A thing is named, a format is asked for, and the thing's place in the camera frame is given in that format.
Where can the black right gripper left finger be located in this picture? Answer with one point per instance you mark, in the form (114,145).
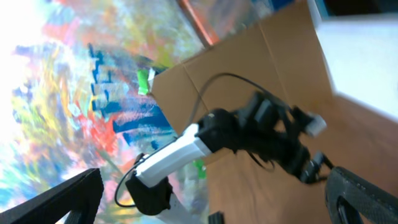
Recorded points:
(77,199)

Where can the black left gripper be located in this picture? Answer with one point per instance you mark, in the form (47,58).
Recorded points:
(275,138)

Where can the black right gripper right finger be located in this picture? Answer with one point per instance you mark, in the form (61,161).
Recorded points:
(349,198)

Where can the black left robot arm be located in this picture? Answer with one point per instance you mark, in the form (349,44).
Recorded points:
(149,184)

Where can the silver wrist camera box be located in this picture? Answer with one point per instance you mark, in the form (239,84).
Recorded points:
(315,126)

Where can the colourful painted wall canvas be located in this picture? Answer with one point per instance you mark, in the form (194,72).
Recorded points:
(76,82)

